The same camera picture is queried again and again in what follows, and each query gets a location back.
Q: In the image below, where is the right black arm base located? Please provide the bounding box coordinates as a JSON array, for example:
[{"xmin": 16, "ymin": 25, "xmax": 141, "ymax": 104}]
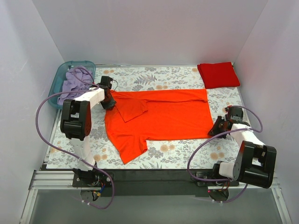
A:
[{"xmin": 195, "ymin": 171, "xmax": 239, "ymax": 187}]

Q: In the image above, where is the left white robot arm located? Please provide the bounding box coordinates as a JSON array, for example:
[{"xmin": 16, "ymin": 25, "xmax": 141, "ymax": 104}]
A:
[{"xmin": 60, "ymin": 76, "xmax": 116, "ymax": 187}]

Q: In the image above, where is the floral patterned table mat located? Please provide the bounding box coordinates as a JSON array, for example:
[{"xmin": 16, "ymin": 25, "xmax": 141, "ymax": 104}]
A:
[{"xmin": 44, "ymin": 66, "xmax": 242, "ymax": 169}]

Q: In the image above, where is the folded red t shirt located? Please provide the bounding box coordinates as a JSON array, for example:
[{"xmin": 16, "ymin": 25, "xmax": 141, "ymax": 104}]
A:
[{"xmin": 197, "ymin": 62, "xmax": 240, "ymax": 89}]

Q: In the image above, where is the aluminium rail frame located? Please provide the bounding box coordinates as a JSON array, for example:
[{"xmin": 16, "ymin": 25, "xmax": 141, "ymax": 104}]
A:
[{"xmin": 20, "ymin": 170, "xmax": 292, "ymax": 224}]

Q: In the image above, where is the orange t shirt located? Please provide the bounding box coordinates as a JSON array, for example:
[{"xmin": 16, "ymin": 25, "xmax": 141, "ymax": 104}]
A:
[{"xmin": 105, "ymin": 89, "xmax": 213, "ymax": 164}]

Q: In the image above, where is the crumpled lavender t shirt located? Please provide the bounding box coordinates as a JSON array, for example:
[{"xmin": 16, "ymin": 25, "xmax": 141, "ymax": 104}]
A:
[{"xmin": 57, "ymin": 66, "xmax": 94, "ymax": 105}]

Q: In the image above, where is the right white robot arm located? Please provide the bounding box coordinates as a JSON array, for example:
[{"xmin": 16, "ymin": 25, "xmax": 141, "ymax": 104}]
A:
[{"xmin": 208, "ymin": 106, "xmax": 277, "ymax": 189}]

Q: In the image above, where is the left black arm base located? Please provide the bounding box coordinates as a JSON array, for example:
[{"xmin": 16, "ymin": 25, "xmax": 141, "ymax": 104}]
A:
[{"xmin": 72, "ymin": 168, "xmax": 114, "ymax": 187}]

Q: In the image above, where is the teal plastic bin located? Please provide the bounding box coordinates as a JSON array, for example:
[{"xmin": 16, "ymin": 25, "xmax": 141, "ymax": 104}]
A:
[{"xmin": 48, "ymin": 61, "xmax": 96, "ymax": 109}]

